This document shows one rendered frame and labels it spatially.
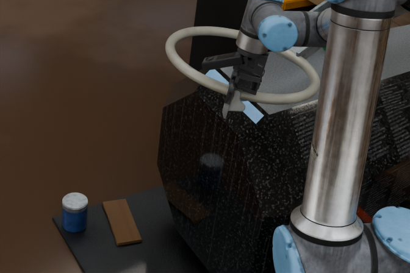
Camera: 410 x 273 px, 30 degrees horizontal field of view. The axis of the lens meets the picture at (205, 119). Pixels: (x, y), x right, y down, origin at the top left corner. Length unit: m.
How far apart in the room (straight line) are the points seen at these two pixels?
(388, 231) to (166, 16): 3.27
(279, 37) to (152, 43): 2.54
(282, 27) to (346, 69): 0.50
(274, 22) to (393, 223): 0.58
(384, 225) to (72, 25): 3.17
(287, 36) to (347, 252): 0.60
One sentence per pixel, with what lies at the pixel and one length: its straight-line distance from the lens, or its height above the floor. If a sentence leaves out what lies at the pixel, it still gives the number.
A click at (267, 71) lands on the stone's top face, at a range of 2.68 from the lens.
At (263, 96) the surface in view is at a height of 1.04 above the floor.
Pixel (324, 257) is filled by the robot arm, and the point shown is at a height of 1.13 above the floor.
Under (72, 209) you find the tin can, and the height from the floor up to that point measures 0.14.
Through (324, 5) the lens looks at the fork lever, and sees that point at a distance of 2.74.
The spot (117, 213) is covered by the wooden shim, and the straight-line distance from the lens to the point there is 3.20.
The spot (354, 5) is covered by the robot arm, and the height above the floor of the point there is 1.62.
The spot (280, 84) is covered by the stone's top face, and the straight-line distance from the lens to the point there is 2.63.
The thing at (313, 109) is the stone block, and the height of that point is 0.81.
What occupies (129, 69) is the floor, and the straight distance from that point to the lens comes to 4.15.
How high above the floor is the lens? 2.20
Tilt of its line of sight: 35 degrees down
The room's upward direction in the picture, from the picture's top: 8 degrees clockwise
